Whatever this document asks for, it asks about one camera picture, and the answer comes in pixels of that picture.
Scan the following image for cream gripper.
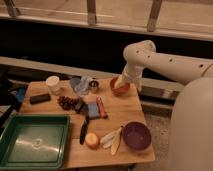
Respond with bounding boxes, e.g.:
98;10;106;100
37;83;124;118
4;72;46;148
114;66;142;91

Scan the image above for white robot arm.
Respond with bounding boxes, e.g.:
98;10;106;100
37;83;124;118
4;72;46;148
114;40;213;90

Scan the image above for orange bowl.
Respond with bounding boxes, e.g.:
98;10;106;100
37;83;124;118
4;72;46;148
110;77;130;96

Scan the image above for red marker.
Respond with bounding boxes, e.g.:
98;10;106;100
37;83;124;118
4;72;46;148
96;97;108;119

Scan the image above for blue sponge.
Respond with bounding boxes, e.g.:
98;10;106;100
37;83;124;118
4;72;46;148
88;102;100;119

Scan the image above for purple bowl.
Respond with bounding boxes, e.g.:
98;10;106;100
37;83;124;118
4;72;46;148
122;121;152;151

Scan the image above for peeled banana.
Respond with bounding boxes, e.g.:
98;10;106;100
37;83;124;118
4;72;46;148
100;127;122;155

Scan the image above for bunch of dark grapes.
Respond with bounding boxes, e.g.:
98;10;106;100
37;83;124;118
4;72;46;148
57;96;79;110

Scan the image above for yellow apple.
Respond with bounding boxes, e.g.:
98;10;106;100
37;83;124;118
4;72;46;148
85;133;100;149

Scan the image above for white plastic jar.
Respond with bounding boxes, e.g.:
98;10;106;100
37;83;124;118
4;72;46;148
45;76;61;95

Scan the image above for black rectangular block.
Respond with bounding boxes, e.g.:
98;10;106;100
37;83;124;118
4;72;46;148
30;94;51;104

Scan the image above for blue object at left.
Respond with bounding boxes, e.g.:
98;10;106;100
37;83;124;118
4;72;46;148
15;88;26;102

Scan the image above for green plastic tray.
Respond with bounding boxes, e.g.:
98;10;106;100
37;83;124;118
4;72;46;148
0;115;70;170

